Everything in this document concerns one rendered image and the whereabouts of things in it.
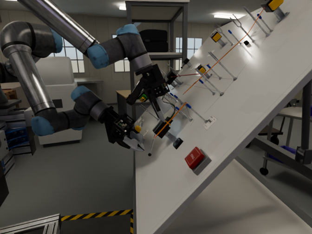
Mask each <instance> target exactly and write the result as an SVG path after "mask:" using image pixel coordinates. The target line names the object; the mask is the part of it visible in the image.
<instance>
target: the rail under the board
mask: <svg viewBox="0 0 312 234"><path fill-rule="evenodd" d="M133 234H137V212H136V166H135V151H133Z"/></svg>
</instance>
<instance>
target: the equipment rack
mask: <svg viewBox="0 0 312 234"><path fill-rule="evenodd" d="M189 2H190V0H125V7H126V14H127V24H132V23H170V49H171V50H172V51H173V52H172V51H171V50H170V52H148V55H149V57H150V59H151V60H170V67H171V60H173V59H174V60H176V59H182V64H183V61H184V59H185V58H187V31H188V3H189ZM181 13H182V52H174V21H175V20H176V19H177V17H178V16H179V15H180V14H181ZM130 88H131V93H132V91H133V89H134V88H135V80H134V71H133V69H132V67H131V65H130ZM140 103H141V101H140V99H137V100H136V102H135V103H134V104H133V105H132V119H133V120H135V122H136V121H137V120H136V106H140V105H141V104H140ZM142 105H151V104H150V102H149V100H147V101H146V102H143V103H142Z"/></svg>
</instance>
